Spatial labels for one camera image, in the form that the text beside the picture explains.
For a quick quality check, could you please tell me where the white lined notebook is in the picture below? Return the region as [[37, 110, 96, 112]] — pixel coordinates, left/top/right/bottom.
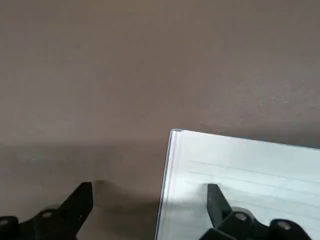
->
[[154, 128, 320, 240]]

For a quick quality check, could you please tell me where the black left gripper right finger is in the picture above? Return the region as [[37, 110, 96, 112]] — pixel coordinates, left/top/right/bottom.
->
[[199, 183, 314, 240]]

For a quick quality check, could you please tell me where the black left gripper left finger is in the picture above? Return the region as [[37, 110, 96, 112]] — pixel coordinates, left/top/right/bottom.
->
[[0, 181, 94, 240]]

